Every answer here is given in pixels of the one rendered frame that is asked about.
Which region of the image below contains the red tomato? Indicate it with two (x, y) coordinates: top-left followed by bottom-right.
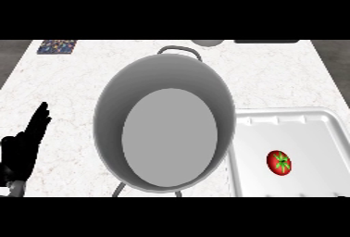
(266, 150), (294, 177)

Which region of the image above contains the white plastic tray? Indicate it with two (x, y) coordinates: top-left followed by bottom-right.
(226, 106), (350, 198)

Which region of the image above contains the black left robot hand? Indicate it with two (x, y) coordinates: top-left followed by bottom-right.
(0, 101), (53, 188)

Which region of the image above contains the grey round object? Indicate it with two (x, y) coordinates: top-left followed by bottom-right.
(190, 40), (226, 48)

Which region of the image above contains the large grey metal pot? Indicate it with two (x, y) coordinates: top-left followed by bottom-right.
(92, 44), (238, 198)

